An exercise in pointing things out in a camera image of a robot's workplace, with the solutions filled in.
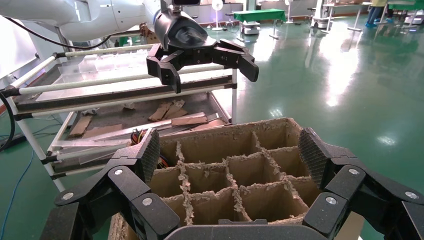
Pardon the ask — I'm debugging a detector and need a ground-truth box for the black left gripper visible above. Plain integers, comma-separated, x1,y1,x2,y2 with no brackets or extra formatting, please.
146,9,260,95

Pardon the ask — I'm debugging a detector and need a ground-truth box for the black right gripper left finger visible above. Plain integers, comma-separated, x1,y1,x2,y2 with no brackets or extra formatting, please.
54,129,180,240

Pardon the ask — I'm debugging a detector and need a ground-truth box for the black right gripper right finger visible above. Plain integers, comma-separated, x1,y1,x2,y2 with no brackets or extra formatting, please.
298,127,424,240

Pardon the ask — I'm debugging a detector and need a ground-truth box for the cardboard scrap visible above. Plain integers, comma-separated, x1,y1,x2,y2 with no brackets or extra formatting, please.
171,111,209,127
148,101,173,122
68,114,94,138
163,99,189,120
192,118,228,132

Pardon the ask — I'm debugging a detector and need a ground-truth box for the white mobile machine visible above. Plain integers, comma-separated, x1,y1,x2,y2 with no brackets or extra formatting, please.
240,20,262,36

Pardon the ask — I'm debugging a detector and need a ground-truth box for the table with green cloth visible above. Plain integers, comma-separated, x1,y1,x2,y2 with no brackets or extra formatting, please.
231,8,288,41
387,0,424,29

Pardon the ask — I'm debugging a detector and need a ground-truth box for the cardboard box with dividers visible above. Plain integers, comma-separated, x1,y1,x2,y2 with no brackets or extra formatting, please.
108,117,365,240

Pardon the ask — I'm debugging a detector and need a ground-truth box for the white floor machine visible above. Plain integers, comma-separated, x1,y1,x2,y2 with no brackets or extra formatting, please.
310,0,332,30

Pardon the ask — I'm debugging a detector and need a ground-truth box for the white work table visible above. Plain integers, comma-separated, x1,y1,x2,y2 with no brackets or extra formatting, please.
322,1,374,34

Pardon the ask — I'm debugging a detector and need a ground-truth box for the person in blue trousers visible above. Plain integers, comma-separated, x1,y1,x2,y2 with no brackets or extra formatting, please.
365,0,389,29

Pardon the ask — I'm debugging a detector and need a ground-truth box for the coloured wire bundle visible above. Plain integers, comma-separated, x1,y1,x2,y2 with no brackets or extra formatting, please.
130,128,170,170

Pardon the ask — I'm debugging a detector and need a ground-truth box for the white pedestal fan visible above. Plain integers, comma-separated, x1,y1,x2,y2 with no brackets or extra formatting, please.
211,0,225,32

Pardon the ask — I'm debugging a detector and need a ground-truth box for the white pipe frame cart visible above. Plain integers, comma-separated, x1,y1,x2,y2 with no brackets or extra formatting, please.
0,43,239,193

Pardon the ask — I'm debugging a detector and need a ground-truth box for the blue floor cable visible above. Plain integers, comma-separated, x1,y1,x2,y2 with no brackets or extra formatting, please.
0,149,36,240

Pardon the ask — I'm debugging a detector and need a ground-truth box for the thick black cable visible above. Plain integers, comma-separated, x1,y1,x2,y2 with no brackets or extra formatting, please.
0,92,17,153

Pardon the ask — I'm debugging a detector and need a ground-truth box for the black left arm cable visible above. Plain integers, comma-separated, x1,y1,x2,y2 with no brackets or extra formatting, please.
0,14,114,51

